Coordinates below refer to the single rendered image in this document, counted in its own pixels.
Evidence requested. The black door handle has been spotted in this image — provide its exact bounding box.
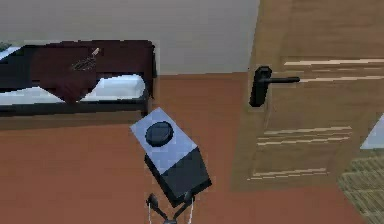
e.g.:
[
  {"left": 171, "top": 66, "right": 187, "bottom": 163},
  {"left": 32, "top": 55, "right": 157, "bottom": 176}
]
[{"left": 248, "top": 65, "right": 301, "bottom": 109}]

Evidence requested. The woven straw mat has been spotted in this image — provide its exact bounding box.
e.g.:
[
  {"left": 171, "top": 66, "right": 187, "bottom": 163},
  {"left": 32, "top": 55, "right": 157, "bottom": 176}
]
[{"left": 337, "top": 153, "right": 384, "bottom": 224}]

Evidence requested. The small brush with pale handle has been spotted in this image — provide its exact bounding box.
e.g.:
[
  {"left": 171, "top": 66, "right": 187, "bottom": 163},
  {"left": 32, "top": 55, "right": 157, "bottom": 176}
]
[{"left": 70, "top": 47, "right": 101, "bottom": 72}]

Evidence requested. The maroon blanket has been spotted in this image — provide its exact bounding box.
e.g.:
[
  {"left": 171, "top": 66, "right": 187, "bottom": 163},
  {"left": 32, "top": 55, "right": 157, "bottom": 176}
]
[{"left": 29, "top": 40, "right": 156, "bottom": 105}]

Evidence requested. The pale blue slab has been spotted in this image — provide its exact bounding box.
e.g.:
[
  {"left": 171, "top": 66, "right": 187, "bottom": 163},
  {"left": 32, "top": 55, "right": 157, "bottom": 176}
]
[{"left": 359, "top": 113, "right": 384, "bottom": 151}]

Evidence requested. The brown wooden room door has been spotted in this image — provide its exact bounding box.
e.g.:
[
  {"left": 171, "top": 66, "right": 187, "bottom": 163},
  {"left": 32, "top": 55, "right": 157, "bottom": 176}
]
[{"left": 231, "top": 0, "right": 384, "bottom": 193}]

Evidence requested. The dark framed bed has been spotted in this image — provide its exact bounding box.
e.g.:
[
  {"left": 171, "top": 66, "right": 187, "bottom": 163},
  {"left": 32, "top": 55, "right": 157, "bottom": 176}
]
[{"left": 0, "top": 39, "right": 159, "bottom": 118}]

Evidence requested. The black round disc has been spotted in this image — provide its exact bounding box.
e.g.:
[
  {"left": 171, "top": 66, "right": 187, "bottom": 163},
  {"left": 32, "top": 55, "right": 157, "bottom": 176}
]
[{"left": 144, "top": 121, "right": 175, "bottom": 148}]

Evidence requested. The blue and black box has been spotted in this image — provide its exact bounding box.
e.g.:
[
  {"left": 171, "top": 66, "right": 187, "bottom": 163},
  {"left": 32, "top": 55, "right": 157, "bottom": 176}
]
[{"left": 129, "top": 106, "right": 213, "bottom": 209}]

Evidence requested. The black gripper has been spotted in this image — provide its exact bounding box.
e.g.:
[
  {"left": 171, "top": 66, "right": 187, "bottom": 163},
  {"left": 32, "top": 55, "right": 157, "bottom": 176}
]
[{"left": 145, "top": 189, "right": 196, "bottom": 224}]

